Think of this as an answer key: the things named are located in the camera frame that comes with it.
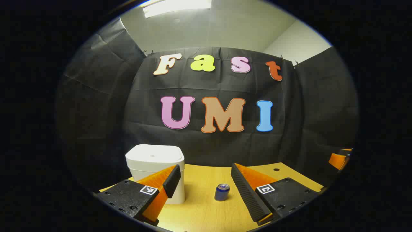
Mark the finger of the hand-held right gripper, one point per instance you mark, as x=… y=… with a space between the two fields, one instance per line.
x=338 y=160

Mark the blue pop can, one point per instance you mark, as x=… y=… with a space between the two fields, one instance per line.
x=222 y=192

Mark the black backdrop cloth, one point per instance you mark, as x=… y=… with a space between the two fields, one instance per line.
x=209 y=145

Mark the white desktop garbage bin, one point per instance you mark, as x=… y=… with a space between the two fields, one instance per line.
x=154 y=159

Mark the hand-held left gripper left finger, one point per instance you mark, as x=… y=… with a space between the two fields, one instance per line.
x=172 y=180

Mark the ceiling light panel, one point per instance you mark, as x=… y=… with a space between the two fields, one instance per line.
x=177 y=6

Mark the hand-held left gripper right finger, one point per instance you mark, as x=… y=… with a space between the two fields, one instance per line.
x=246 y=193

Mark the wooden desktop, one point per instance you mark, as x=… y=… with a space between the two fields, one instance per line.
x=202 y=193

